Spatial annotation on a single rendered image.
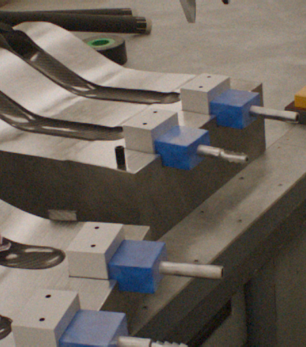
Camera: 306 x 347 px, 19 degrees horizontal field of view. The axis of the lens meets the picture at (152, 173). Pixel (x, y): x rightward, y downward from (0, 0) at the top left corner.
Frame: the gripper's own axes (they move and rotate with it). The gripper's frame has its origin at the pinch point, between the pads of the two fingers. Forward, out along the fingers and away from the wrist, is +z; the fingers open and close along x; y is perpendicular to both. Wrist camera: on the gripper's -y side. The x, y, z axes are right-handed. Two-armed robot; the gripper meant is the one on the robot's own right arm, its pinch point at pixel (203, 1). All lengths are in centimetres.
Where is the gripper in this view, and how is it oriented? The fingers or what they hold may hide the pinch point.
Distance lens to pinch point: 97.2
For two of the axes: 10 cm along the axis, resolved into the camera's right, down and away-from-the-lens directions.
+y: 8.2, 1.8, -5.5
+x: 5.7, -4.2, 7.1
